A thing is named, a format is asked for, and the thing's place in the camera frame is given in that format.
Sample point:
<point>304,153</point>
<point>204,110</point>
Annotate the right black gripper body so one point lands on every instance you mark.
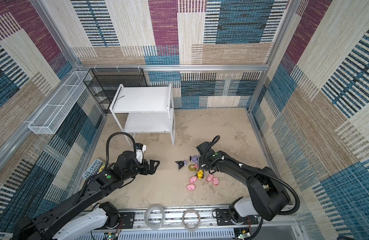
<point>202,163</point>

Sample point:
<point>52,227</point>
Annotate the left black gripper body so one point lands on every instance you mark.
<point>143,168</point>

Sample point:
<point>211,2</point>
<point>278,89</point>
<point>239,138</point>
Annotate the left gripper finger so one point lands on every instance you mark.
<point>154,163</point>
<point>151,170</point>

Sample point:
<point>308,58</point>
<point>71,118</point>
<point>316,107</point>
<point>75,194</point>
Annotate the pink pig toy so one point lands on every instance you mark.
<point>193,179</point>
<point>191,187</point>
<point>215,181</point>
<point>210,178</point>

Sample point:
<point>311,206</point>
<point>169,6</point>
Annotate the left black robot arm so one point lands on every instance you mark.
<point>61,222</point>

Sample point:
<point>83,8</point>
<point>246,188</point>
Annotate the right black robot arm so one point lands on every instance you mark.
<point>269,195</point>

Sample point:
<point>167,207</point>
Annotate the white two-tier shelf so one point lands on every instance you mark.
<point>139,110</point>

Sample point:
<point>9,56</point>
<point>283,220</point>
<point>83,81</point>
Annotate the purple figure toy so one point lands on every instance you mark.
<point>194,158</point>

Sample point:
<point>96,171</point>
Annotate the yellow blue pokemon toy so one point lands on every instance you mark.
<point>200,174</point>

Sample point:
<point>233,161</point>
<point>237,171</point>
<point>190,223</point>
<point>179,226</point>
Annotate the olive green figure toy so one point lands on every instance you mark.
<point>193,167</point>

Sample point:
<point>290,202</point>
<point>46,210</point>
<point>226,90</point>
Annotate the black purple bat toy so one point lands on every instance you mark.
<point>181,164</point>

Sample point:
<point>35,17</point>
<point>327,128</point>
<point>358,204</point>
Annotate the clear tape roll left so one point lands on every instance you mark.
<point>154,217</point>

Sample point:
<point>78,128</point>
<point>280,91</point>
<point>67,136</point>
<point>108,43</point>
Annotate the clear tape roll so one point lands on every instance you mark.
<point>191,220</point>
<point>154,217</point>

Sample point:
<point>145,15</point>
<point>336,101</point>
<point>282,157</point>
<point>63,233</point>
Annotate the colourful children's book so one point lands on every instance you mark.
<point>96,167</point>

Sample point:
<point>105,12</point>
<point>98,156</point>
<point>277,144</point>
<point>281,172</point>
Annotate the clear tape roll right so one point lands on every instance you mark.
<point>191,220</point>

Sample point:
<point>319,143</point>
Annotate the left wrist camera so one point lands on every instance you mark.
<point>140,150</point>

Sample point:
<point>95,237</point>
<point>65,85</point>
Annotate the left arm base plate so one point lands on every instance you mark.
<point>122,220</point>

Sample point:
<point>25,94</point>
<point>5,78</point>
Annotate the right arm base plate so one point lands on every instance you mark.
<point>224,218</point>

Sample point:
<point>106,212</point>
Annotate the black wire mesh rack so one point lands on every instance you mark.
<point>103,83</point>

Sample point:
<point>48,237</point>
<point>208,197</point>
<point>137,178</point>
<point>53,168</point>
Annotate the white wire mesh basket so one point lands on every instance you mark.
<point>53,114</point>

